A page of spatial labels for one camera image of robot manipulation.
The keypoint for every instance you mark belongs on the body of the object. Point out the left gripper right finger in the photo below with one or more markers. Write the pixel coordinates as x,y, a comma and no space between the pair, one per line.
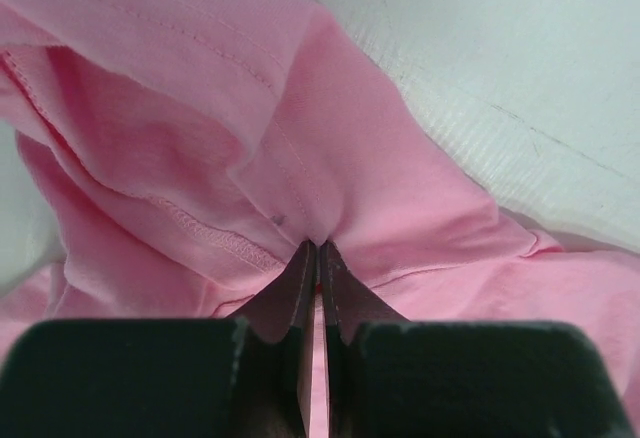
389,376

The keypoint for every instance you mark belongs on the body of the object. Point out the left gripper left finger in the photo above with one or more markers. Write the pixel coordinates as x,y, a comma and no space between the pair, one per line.
246,375

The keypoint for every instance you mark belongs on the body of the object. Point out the pink t shirt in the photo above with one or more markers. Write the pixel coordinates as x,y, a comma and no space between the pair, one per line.
187,147

